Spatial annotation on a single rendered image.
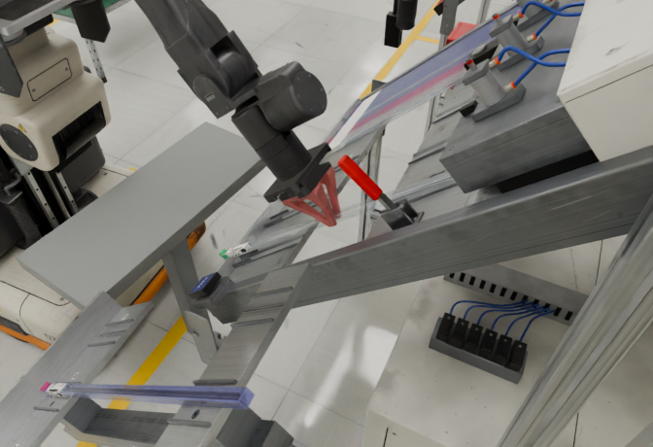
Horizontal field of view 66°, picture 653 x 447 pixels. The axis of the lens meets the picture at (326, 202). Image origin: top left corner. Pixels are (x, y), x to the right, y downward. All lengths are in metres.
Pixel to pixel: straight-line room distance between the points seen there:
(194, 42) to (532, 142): 0.38
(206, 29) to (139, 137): 1.94
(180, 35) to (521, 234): 0.43
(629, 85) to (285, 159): 0.40
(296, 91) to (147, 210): 0.74
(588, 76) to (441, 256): 0.23
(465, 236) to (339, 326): 1.23
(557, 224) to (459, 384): 0.53
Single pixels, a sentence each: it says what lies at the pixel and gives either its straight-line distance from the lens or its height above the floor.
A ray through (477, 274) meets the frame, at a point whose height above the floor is 0.66.
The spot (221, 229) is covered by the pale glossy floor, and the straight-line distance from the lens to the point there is 2.01.
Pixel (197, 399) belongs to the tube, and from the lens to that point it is 0.49.
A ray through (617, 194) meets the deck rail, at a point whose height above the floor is 1.18.
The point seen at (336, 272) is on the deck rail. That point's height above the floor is 0.95.
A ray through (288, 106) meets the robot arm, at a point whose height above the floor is 1.12.
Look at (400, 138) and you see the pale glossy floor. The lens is 2.42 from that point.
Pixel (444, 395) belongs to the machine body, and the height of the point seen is 0.62.
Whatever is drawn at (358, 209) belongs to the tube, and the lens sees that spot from 0.68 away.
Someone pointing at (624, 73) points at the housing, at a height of 1.27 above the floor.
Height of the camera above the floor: 1.45
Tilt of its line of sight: 44 degrees down
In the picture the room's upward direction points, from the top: straight up
